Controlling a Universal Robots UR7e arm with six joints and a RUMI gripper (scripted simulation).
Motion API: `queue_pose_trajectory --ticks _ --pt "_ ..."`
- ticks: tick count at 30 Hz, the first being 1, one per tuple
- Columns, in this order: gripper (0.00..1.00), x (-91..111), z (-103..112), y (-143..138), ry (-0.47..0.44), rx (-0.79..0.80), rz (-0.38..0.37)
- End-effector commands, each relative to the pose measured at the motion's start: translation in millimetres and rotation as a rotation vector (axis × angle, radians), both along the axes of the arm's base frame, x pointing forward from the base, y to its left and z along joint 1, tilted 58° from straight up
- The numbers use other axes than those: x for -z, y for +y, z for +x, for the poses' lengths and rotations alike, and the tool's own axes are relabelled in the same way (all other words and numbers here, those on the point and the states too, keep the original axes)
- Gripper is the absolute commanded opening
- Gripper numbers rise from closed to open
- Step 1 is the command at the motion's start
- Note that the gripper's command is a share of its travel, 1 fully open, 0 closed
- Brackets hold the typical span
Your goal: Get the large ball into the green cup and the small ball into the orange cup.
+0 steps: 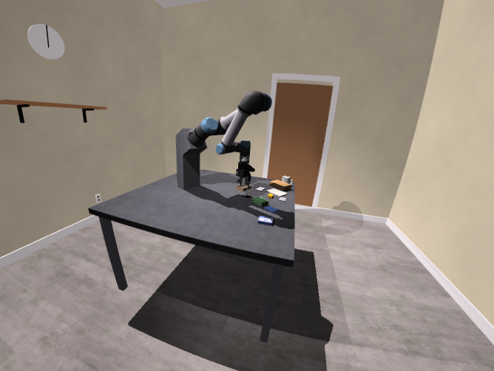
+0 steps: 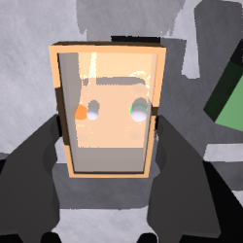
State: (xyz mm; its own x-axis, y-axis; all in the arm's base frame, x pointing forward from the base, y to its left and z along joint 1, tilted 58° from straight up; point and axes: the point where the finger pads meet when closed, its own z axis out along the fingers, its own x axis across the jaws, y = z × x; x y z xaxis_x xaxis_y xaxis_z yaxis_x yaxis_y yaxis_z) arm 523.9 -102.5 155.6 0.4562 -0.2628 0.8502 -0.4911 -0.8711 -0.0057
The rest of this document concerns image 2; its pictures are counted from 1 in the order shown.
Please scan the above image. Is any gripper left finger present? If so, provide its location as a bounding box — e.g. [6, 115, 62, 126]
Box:
[0, 114, 62, 243]

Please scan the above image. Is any wooden ball-in-hole puzzle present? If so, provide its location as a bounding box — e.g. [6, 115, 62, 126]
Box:
[50, 41, 166, 178]

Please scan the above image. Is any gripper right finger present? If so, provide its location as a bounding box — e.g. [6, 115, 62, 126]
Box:
[147, 115, 243, 243]

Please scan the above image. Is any green rectangular box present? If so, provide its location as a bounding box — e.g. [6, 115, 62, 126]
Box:
[203, 61, 243, 131]

